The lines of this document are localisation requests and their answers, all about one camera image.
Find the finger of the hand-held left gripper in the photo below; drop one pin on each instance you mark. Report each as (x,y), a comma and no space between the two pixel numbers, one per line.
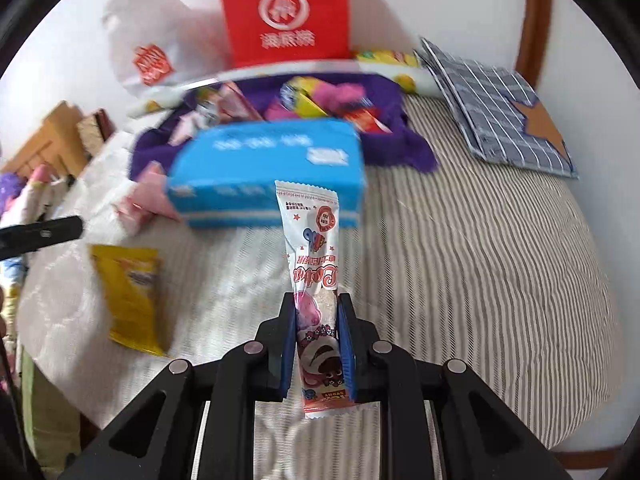
(50,232)

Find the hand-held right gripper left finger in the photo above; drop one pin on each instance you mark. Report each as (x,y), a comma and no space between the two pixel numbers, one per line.
(286,350)

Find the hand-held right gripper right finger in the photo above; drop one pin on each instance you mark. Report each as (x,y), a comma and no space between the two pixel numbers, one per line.
(346,350)

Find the white pink snack stick packet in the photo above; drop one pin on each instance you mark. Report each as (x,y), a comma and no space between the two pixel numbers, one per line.
(312,240)

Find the wooden side table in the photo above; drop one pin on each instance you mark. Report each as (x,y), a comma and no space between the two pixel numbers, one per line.
(45,145)

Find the green floor mat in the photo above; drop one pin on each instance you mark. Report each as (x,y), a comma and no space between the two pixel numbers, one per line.
(50,410)

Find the white printed snack packet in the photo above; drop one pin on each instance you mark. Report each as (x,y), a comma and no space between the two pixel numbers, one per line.
(195,122)

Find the blue cardboard box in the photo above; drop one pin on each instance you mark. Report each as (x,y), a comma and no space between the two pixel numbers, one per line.
(265,165)

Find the purple towel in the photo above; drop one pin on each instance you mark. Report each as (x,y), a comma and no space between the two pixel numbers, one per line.
(400,155)

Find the red and white snack packet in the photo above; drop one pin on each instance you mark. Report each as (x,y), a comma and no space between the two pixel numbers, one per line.
(237,102)

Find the small red snack packet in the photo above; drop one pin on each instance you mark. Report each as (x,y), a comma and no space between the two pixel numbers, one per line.
(367,120)

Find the white plastic bag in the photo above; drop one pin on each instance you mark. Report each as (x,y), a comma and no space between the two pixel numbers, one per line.
(165,25)

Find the yellow and blue snack packet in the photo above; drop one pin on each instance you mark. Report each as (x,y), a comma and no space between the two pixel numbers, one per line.
(305,97)

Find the red paper bag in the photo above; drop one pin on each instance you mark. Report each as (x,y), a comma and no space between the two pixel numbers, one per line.
(285,60)

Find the wooden door frame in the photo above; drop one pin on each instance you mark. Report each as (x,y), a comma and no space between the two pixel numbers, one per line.
(532,20)

